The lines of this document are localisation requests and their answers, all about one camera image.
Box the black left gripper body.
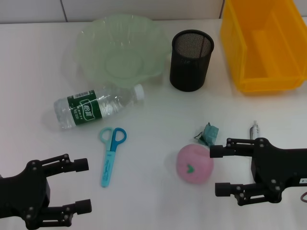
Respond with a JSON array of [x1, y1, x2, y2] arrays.
[[0, 160, 51, 227]]

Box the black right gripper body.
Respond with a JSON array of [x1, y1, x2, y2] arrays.
[[250, 138, 307, 191]]

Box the teal plastic wrapper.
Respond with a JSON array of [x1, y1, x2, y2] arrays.
[[193, 122, 219, 147]]

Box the blue and teal scissors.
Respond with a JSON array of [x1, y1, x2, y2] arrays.
[[99, 127, 127, 188]]

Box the pink toy peach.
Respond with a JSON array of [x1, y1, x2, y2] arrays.
[[176, 143, 214, 184]]

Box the clear green-label water bottle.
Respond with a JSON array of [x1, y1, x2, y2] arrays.
[[53, 83, 145, 131]]

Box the silver ballpoint pen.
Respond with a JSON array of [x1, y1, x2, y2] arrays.
[[248, 121, 261, 140]]

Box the black mesh pen holder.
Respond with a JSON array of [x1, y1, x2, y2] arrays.
[[169, 29, 214, 92]]

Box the translucent green fruit plate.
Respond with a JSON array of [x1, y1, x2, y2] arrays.
[[76, 14, 172, 89]]

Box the yellow plastic bin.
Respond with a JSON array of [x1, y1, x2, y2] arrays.
[[220, 0, 307, 96]]

